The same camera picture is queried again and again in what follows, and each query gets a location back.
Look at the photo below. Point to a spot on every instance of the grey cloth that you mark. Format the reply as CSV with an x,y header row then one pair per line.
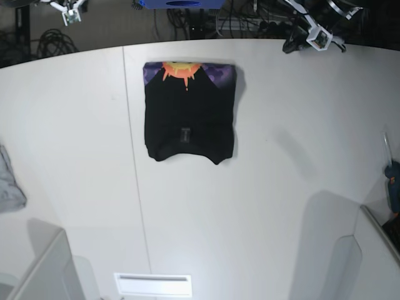
x,y
12,197

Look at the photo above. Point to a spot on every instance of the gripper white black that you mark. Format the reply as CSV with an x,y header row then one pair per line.
x,y
316,23
70,10

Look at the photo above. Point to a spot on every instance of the black keyboard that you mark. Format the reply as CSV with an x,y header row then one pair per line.
x,y
392,230

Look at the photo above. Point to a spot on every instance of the white bin left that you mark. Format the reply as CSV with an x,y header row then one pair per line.
x,y
52,275

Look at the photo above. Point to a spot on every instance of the blue glue gun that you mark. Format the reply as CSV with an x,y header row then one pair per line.
x,y
391,172

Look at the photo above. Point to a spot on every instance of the clear glue stick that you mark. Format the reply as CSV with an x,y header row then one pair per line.
x,y
387,148

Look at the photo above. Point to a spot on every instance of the blue box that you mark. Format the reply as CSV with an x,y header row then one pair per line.
x,y
178,4

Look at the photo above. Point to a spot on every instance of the black T-shirt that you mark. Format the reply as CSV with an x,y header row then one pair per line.
x,y
189,109

